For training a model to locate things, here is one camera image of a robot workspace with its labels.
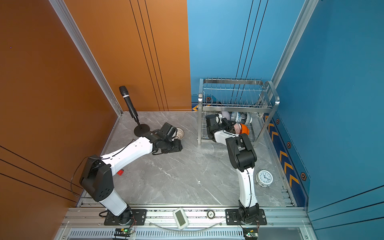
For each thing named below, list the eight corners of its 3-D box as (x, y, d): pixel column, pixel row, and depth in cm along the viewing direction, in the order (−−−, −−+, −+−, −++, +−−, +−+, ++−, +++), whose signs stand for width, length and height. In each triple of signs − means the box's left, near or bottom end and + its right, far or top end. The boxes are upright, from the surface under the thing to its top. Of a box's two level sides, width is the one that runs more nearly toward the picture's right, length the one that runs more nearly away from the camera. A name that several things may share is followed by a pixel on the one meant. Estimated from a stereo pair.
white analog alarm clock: (258, 188, 84) (260, 185, 81) (254, 173, 90) (256, 170, 86) (272, 188, 84) (276, 185, 81) (268, 173, 90) (270, 170, 86)
